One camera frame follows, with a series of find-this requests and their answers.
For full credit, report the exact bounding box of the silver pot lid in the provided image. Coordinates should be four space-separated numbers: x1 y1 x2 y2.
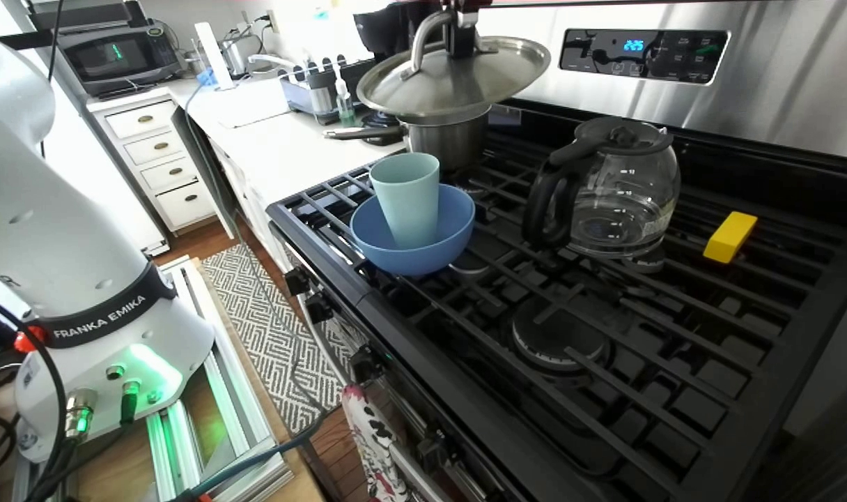
354 8 555 125

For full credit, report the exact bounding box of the black stove knob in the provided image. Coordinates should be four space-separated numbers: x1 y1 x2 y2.
347 343 388 384
282 266 316 301
300 290 339 330

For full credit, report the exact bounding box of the black gas stove stainless back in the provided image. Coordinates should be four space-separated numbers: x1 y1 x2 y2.
264 0 847 502

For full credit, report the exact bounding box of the clear soap bottle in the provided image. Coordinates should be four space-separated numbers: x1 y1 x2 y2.
332 57 361 129

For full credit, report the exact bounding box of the grey countertop container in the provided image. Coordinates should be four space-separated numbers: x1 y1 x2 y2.
282 62 339 122

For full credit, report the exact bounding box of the light teal cup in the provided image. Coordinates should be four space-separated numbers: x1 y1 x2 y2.
368 150 442 249

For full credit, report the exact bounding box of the blue bowl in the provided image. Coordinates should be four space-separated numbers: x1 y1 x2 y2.
347 182 479 283

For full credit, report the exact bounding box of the white upright board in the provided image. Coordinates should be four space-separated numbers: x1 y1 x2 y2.
191 19 237 92

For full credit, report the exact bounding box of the round black burner cap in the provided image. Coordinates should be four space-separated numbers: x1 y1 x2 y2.
510 297 617 377

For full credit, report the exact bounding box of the white drawer cabinet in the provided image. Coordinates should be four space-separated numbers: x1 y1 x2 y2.
87 87 219 237

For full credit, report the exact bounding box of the yellow sponge block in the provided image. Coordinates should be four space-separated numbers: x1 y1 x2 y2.
701 209 761 267

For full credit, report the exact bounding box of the black toaster oven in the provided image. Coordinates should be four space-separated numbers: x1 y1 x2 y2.
56 19 184 100

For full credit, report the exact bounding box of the grey patterned rug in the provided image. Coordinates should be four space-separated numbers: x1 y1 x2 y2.
197 244 347 439

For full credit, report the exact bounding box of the patterned dish towel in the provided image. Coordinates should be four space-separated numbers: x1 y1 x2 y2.
337 382 417 502

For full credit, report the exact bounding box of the silver pot with long handle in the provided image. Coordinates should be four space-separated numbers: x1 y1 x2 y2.
323 110 491 178

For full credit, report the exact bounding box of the glass coffee carafe black handle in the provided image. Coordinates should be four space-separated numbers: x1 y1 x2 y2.
520 117 683 273

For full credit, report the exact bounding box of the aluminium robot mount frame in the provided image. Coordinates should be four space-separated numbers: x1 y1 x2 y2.
141 258 293 502

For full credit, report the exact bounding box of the black floor cable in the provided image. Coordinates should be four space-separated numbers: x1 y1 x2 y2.
167 407 354 502

